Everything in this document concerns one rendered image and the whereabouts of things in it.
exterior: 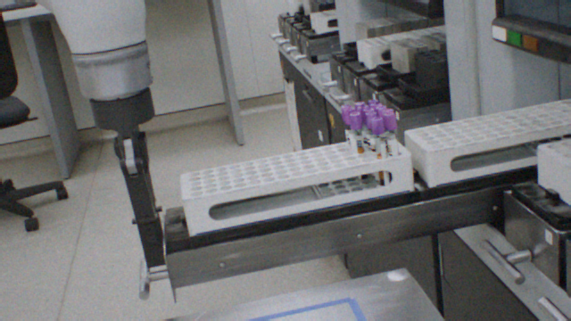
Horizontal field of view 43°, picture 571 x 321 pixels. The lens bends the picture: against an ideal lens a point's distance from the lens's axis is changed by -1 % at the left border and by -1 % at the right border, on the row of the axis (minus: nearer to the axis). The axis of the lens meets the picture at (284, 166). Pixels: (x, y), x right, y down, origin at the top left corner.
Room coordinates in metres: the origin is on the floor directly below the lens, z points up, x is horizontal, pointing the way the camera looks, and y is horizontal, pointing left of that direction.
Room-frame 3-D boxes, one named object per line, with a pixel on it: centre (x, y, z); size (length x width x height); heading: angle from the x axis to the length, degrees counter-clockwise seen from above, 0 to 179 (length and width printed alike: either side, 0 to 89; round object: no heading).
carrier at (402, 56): (1.48, -0.28, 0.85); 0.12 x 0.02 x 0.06; 7
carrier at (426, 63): (1.33, -0.30, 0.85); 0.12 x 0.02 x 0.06; 7
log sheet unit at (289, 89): (2.66, -0.05, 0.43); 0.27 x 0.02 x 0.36; 6
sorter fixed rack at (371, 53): (1.65, -0.36, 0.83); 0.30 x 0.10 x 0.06; 96
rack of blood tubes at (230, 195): (0.89, -0.01, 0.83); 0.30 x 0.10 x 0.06; 97
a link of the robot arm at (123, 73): (0.87, 0.19, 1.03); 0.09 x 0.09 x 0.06
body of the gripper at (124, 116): (0.87, 0.19, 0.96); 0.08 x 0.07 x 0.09; 6
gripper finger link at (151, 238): (0.85, 0.18, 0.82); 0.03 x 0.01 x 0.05; 6
